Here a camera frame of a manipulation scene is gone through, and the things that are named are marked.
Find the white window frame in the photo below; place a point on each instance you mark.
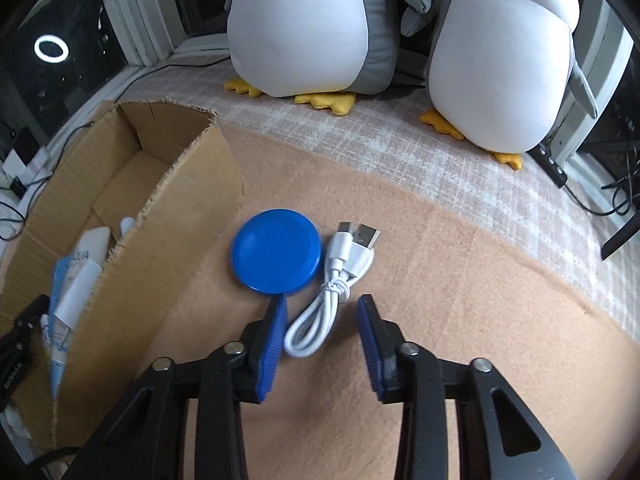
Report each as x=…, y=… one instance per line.
x=145, y=10

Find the white charger plug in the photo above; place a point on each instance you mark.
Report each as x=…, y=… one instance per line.
x=77, y=295

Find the checked cloth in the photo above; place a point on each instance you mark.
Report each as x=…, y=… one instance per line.
x=400, y=160

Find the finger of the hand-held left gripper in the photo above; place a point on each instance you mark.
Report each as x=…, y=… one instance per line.
x=32, y=312

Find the clear blue small bottle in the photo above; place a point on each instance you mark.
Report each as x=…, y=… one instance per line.
x=127, y=226

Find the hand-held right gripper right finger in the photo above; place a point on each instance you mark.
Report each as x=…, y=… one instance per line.
x=372, y=355

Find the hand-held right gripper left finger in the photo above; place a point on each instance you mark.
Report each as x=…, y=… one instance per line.
x=272, y=350

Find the white cloth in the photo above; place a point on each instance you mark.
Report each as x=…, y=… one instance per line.
x=12, y=422

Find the small penguin plush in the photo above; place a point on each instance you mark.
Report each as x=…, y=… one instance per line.
x=500, y=60

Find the white and blue lotion tube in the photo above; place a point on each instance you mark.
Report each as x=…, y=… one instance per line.
x=92, y=247

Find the white power strip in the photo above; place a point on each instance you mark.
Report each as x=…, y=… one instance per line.
x=17, y=162

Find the cardboard box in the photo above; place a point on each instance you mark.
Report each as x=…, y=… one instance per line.
x=175, y=220

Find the large penguin plush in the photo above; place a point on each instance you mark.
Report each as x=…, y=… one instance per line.
x=300, y=35

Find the blue round lid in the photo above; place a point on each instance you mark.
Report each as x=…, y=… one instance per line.
x=275, y=250

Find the black power strip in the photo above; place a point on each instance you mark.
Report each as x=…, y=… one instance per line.
x=550, y=165

